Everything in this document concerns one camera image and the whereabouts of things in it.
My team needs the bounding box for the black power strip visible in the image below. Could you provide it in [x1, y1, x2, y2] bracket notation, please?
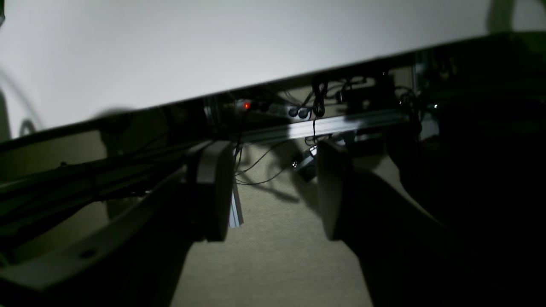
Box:
[235, 99, 312, 121]

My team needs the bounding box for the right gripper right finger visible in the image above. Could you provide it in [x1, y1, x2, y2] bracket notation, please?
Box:
[317, 140, 545, 307]

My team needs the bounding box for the aluminium frame rail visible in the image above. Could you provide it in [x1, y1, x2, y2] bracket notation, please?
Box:
[219, 109, 409, 144]

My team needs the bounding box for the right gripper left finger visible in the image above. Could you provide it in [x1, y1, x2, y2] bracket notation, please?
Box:
[1, 140, 234, 307]

